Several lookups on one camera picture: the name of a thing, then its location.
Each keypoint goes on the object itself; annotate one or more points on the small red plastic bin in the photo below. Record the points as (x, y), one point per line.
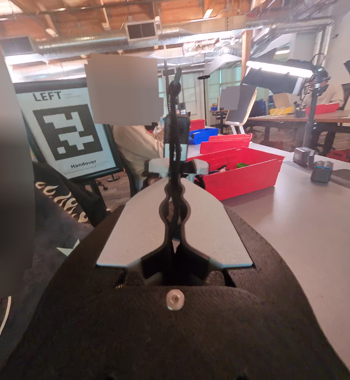
(198, 124)

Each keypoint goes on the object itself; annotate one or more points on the person's left hand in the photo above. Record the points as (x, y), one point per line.
(153, 180)

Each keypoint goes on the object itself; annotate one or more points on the grey label printer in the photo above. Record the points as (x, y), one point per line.
(303, 157)

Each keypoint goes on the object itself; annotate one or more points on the ceiling air vent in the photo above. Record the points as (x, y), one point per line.
(141, 31)

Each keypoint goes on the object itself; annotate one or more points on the framed code sign on stand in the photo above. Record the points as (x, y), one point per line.
(59, 130)

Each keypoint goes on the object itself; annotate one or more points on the studio light panel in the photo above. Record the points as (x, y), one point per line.
(275, 74)

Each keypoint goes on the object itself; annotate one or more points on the silver ventilation duct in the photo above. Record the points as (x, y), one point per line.
(103, 40)

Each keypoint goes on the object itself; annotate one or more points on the green plastic block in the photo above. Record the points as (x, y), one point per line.
(242, 165)

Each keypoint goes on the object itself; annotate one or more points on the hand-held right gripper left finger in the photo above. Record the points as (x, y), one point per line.
(130, 234)

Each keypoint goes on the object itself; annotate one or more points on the black floor lamp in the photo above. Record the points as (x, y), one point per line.
(203, 77)

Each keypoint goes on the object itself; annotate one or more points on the blue plastic bin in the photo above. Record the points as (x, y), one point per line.
(203, 135)

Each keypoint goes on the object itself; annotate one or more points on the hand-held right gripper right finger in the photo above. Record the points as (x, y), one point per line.
(216, 234)

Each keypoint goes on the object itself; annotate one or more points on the wooden desk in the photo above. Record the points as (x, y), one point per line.
(281, 118)

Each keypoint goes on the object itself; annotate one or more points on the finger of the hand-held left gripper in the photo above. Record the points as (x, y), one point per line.
(157, 166)
(198, 166)

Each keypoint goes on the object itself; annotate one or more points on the grey battery charger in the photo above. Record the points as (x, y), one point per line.
(321, 173)

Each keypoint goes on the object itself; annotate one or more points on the yellow plastic bin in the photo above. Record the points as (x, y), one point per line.
(281, 111)

